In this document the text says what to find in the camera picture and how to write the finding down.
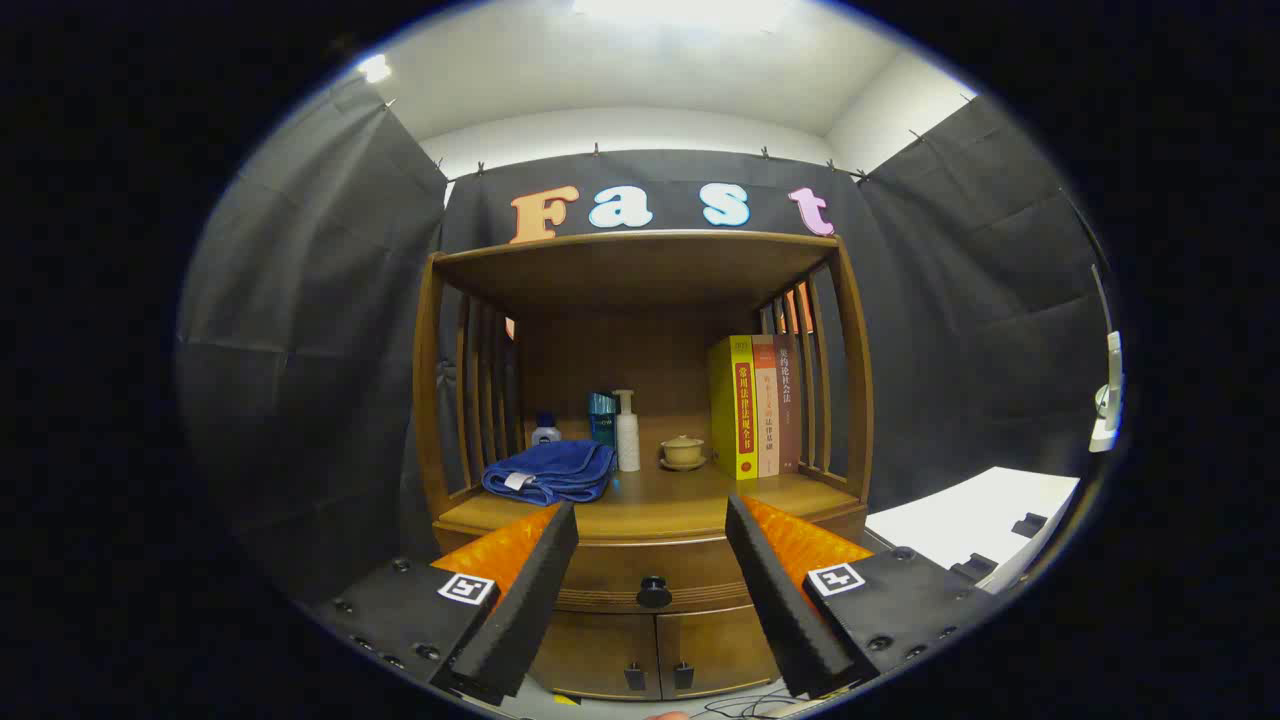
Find yellow book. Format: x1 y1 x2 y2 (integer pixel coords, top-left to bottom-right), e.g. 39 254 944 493
707 335 759 481

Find blue folded towel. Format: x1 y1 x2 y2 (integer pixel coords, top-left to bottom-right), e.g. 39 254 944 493
482 439 617 506

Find white and orange book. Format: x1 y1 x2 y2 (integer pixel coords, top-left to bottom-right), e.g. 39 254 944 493
751 335 780 478

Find wooden cabinet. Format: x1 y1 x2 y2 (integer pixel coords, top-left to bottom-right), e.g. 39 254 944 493
412 230 876 701

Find white pump bottle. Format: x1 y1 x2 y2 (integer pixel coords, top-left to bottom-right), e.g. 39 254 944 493
613 389 642 473

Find large ceiling light panel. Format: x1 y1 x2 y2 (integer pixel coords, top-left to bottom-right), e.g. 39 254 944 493
570 0 801 31

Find black cables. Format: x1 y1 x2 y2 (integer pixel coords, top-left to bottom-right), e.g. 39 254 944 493
690 685 801 719

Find wooden countertop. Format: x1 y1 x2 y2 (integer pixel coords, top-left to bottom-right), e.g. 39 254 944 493
437 415 863 541

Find white device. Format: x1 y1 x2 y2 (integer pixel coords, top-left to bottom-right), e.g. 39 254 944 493
1088 330 1124 454

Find wooden drawer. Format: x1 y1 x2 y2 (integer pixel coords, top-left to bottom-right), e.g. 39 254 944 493
435 505 869 613

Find white drawer unit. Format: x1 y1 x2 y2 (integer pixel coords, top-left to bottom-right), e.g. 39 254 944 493
865 466 1083 593

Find brown book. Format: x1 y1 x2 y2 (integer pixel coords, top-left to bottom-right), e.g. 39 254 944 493
773 333 803 474

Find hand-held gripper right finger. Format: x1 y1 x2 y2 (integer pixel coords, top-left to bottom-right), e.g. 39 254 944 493
725 493 1001 699

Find wooden cabinet door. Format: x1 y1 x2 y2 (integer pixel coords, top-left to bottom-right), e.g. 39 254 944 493
655 605 791 698
530 610 661 701

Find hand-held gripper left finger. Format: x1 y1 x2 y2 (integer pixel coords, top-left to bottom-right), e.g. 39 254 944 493
300 500 581 708

